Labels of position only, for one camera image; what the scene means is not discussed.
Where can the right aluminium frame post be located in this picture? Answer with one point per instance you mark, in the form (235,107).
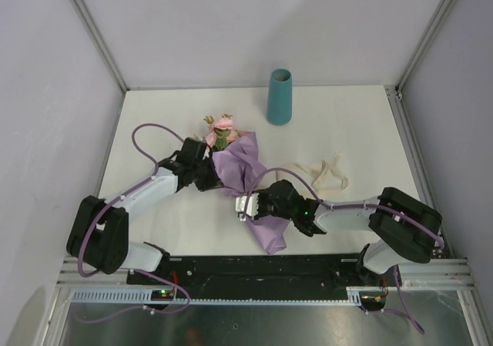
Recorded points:
(431,30)

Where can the aluminium frame post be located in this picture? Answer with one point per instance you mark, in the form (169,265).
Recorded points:
(89,23)
(431,30)

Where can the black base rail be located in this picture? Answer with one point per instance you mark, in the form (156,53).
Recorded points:
(275,275)

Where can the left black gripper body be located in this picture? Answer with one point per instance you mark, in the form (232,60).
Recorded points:
(196,168)

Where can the beige ribbon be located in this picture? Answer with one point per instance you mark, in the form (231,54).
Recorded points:
(325,175)

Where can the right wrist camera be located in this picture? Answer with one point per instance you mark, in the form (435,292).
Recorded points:
(248,208)

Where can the teal conical vase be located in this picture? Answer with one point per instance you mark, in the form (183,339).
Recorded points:
(279,101)

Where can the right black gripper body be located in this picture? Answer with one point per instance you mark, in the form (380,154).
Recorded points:
(266,208)

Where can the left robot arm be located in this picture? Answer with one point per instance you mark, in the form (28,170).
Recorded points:
(100,233)

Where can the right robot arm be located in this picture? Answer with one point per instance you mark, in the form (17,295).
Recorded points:
(407,228)

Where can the left aluminium frame post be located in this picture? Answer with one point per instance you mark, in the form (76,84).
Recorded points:
(89,23)

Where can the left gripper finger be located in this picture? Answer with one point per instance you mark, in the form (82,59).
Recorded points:
(211,173)
(205,185)

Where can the pink flower bouquet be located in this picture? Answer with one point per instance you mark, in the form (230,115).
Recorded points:
(221,132)

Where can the white cable duct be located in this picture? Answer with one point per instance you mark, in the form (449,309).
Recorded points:
(349,296)

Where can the purple wrapping paper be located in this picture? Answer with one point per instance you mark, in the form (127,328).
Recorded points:
(237,167)

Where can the right aluminium table rail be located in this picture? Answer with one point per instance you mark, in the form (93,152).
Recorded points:
(411,147)

